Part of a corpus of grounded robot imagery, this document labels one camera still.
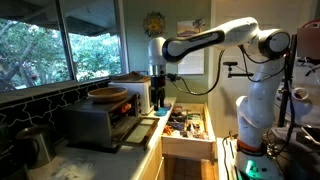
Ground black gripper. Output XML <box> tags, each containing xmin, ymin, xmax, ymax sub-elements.
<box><xmin>150</xmin><ymin>75</ymin><xmax>167</xmax><ymax>112</ymax></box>

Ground dark metal oven tray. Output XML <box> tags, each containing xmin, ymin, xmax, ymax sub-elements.
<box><xmin>111</xmin><ymin>114</ymin><xmax>142</xmax><ymax>138</ymax></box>

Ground glass oven door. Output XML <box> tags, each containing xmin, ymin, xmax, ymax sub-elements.
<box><xmin>121</xmin><ymin>116</ymin><xmax>161</xmax><ymax>150</ymax></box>

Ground brown wooden tray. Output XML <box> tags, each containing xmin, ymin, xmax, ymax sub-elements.
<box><xmin>109</xmin><ymin>70</ymin><xmax>152</xmax><ymax>84</ymax></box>

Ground stainless steel toaster oven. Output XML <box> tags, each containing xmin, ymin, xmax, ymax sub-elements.
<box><xmin>61</xmin><ymin>93</ymin><xmax>160</xmax><ymax>152</ymax></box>

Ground grey tray with dark device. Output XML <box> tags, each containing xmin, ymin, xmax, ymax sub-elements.
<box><xmin>270</xmin><ymin>124</ymin><xmax>320</xmax><ymax>180</ymax></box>

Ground small blue dish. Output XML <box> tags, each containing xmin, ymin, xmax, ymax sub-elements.
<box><xmin>154</xmin><ymin>106</ymin><xmax>172</xmax><ymax>117</ymax></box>

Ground assorted colourful drawer clutter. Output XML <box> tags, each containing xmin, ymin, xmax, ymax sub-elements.
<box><xmin>163</xmin><ymin>105</ymin><xmax>210</xmax><ymax>141</ymax></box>

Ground open wooden drawer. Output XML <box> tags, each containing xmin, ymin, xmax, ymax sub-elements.
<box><xmin>160</xmin><ymin>102</ymin><xmax>217</xmax><ymax>162</ymax></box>

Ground wooden bowl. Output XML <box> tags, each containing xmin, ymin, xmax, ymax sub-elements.
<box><xmin>87</xmin><ymin>86</ymin><xmax>129</xmax><ymax>104</ymax></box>

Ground metal pot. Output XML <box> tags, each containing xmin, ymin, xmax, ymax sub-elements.
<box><xmin>14</xmin><ymin>124</ymin><xmax>56</xmax><ymax>168</ymax></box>

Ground white tape roll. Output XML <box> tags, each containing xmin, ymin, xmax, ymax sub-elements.
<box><xmin>292</xmin><ymin>86</ymin><xmax>311</xmax><ymax>102</ymax></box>

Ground person with red cap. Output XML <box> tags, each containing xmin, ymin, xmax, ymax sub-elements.
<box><xmin>289</xmin><ymin>19</ymin><xmax>320</xmax><ymax>128</ymax></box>

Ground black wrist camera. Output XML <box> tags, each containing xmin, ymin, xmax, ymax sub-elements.
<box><xmin>166</xmin><ymin>72</ymin><xmax>181</xmax><ymax>83</ymax></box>

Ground wall calendar with landscape photo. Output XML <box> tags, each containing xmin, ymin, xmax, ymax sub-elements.
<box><xmin>176</xmin><ymin>18</ymin><xmax>206</xmax><ymax>76</ymax></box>

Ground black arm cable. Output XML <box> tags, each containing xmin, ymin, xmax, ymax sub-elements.
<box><xmin>169</xmin><ymin>49</ymin><xmax>226</xmax><ymax>97</ymax></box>

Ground sun shaped wall decoration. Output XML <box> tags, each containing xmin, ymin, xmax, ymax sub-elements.
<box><xmin>142</xmin><ymin>11</ymin><xmax>167</xmax><ymax>38</ymax></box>

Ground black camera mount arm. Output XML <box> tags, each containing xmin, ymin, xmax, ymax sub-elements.
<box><xmin>222</xmin><ymin>60</ymin><xmax>255</xmax><ymax>80</ymax></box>

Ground black floor cables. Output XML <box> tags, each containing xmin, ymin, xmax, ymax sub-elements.
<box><xmin>221</xmin><ymin>132</ymin><xmax>240</xmax><ymax>180</ymax></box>

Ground dark window frame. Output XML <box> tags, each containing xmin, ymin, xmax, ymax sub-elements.
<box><xmin>0</xmin><ymin>0</ymin><xmax>131</xmax><ymax>95</ymax></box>

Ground black camera stand pole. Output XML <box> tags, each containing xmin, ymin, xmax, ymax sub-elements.
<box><xmin>277</xmin><ymin>33</ymin><xmax>299</xmax><ymax>128</ymax></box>

